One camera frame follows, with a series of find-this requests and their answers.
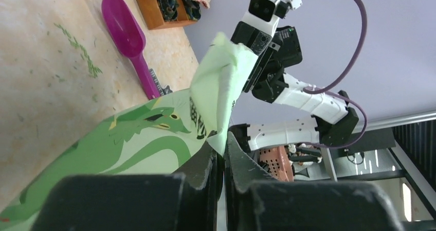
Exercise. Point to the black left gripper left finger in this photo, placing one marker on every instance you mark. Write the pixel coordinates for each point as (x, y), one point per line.
(184, 200)

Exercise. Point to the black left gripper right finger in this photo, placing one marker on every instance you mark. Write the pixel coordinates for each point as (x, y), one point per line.
(257, 201)

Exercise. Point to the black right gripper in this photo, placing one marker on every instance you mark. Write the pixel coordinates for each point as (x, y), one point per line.
(275, 53)

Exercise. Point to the purple plastic scoop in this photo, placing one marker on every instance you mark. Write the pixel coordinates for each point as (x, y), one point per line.
(130, 41)

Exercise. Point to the dark patterned item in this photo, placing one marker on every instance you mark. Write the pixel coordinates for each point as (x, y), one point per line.
(192, 9)
(168, 9)

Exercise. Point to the green cat litter bag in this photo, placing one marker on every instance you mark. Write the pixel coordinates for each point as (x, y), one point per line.
(158, 136)

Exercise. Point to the spilled green litter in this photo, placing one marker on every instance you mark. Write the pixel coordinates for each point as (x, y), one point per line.
(93, 70)

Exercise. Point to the wooden tray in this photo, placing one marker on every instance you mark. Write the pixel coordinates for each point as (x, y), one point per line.
(153, 17)

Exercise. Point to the dark patterned item left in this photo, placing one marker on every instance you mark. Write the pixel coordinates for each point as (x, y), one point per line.
(168, 9)

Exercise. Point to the dark patterned item right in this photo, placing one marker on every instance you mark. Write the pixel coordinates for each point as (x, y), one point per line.
(192, 9)

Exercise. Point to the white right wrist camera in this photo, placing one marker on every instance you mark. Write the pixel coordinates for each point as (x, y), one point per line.
(264, 15)

